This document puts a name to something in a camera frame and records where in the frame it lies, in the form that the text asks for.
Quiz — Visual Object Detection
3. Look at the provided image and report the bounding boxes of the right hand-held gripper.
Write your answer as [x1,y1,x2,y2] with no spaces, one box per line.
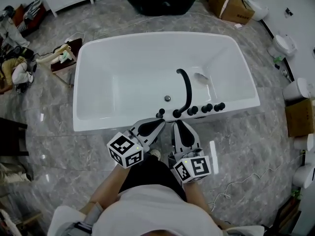
[167,119,213,184]

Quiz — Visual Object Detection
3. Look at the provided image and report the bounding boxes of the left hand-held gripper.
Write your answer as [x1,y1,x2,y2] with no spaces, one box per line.
[107,118,166,169]

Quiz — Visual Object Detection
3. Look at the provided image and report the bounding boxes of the person's right forearm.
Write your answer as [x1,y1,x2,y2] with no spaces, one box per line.
[183,179,215,217]

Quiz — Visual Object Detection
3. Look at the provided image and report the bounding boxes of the person's left forearm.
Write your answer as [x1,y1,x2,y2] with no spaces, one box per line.
[78,165,128,215]

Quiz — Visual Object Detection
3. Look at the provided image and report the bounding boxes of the white bathtub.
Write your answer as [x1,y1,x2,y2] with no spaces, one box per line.
[72,31,261,133]

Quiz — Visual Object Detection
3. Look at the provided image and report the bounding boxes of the person's white shoe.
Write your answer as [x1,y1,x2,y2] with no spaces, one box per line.
[149,148,162,161]

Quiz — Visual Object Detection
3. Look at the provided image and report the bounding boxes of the person's black trousers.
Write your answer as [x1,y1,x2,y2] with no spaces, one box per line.
[118,154,188,203]

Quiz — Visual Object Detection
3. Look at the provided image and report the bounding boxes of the black curved faucet spout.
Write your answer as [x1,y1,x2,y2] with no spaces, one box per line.
[172,68,193,119]

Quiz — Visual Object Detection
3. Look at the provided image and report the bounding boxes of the person's white shirt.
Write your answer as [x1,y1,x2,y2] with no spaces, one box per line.
[46,184,265,236]

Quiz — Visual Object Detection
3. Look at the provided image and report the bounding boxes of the wooden stool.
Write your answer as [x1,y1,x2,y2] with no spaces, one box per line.
[35,37,83,89]

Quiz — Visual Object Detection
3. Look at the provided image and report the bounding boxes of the tall cardboard box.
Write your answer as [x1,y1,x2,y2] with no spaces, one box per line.
[284,98,315,138]

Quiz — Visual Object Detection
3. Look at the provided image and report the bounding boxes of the green bottle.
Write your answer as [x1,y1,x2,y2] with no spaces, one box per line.
[273,55,284,70]

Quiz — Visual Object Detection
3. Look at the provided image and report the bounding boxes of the dark wooden table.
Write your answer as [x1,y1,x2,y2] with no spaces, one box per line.
[0,117,29,157]

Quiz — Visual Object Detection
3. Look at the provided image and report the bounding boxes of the large open cardboard box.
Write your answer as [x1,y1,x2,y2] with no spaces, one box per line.
[202,0,255,26]

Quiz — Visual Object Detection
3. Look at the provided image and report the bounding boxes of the striped cloth pile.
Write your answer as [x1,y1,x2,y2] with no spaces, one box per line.
[23,0,47,22]

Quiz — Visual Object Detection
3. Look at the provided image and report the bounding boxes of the white floor cable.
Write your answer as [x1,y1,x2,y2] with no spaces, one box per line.
[208,152,305,212]

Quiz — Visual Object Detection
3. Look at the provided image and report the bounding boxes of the grey arm strap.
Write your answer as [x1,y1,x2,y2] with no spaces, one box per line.
[71,201,104,236]

